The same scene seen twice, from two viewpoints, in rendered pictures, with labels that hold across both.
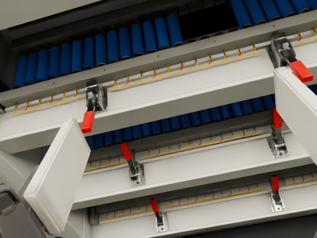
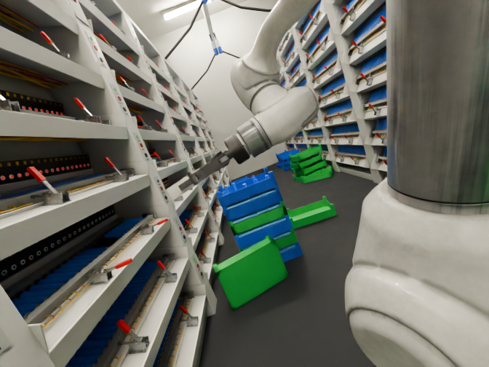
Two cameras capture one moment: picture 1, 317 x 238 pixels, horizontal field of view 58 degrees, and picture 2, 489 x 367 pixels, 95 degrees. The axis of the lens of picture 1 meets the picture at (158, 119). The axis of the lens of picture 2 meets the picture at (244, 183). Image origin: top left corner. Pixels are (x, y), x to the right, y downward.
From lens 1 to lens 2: 61 cm
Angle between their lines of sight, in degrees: 89
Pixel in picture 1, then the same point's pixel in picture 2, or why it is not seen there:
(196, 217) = not seen: outside the picture
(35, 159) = not seen: outside the picture
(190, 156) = (149, 314)
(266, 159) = (175, 284)
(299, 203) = (198, 313)
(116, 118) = (120, 279)
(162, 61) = (113, 250)
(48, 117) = (78, 306)
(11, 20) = (59, 226)
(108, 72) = (93, 266)
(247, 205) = (188, 338)
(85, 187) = not seen: outside the picture
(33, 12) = (69, 221)
